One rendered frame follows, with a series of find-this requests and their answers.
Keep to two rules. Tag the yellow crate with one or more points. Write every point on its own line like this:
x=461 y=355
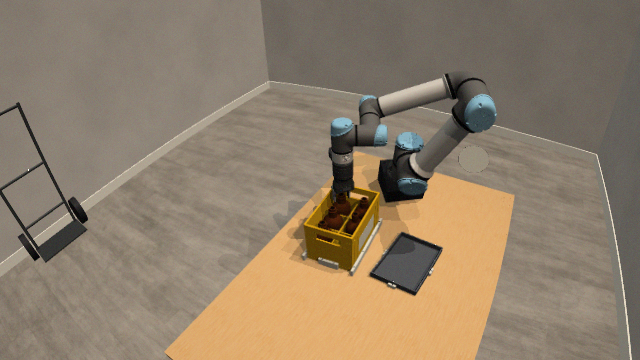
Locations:
x=344 y=249

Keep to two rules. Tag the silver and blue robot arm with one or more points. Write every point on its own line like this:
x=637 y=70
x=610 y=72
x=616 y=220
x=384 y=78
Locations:
x=475 y=109

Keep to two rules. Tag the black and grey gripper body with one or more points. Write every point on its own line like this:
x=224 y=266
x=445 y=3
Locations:
x=342 y=171

